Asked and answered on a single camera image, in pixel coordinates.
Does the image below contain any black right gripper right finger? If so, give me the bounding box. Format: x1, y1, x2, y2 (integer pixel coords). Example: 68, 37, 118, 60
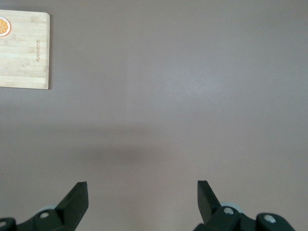
193, 180, 296, 231

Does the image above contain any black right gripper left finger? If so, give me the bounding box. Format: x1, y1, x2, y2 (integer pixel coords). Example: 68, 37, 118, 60
0, 181, 89, 231

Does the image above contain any brown table cover mat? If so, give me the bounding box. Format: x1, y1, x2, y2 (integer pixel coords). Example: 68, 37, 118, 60
0, 0, 308, 231

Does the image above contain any orange slice toy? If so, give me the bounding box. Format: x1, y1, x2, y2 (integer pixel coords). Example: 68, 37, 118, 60
0, 17, 12, 37

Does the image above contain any bamboo cutting board metal handle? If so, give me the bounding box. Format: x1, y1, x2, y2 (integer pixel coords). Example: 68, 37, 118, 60
0, 9, 51, 90

